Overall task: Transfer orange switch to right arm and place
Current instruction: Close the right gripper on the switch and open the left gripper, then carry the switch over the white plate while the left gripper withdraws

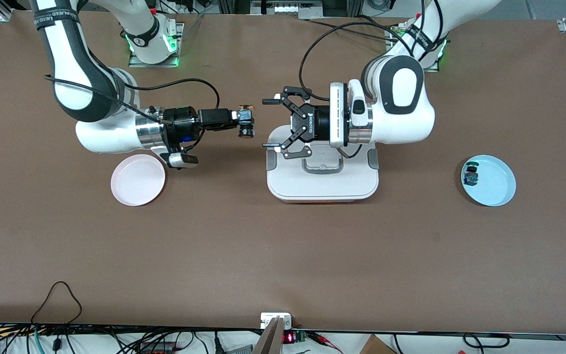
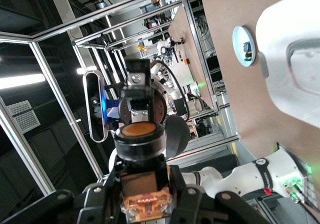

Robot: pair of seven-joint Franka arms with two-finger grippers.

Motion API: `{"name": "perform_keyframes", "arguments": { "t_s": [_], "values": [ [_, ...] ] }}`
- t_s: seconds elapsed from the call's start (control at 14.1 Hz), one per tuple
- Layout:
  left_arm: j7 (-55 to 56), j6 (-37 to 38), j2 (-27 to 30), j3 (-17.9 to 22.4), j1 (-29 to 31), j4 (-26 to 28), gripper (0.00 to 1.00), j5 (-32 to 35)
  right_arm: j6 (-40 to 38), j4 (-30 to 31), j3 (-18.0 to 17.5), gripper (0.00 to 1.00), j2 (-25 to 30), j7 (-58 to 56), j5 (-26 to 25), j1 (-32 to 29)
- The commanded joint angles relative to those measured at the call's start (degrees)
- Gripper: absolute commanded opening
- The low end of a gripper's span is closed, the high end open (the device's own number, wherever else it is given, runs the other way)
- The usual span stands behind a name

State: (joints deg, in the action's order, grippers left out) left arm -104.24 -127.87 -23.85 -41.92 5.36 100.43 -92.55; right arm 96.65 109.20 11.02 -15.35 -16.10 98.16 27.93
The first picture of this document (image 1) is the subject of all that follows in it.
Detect white lidded lunch box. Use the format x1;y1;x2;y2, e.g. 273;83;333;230
266;125;379;203

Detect light blue round plate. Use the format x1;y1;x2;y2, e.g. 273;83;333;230
461;155;516;207

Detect white power strip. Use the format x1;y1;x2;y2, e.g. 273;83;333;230
251;0;324;16

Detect black cable to arm base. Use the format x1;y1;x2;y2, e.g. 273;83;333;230
305;17;397;42

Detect thin black cable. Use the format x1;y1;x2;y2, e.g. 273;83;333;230
462;333;510;348

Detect red and black clip leads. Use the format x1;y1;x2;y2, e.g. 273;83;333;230
308;331;343;354

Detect brown cardboard box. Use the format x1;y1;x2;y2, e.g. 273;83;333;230
359;334;396;354

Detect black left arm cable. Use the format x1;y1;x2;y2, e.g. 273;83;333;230
299;0;441;102

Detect pink round plate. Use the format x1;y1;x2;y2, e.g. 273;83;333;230
111;154;166;207

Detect grey metal bar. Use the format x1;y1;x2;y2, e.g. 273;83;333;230
253;317;284;354

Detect small white box device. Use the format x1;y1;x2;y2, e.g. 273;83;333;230
260;312;293;329

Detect green push-button switch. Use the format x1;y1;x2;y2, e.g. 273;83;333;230
462;160;481;186

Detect black looped cable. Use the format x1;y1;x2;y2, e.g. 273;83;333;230
30;281;83;326

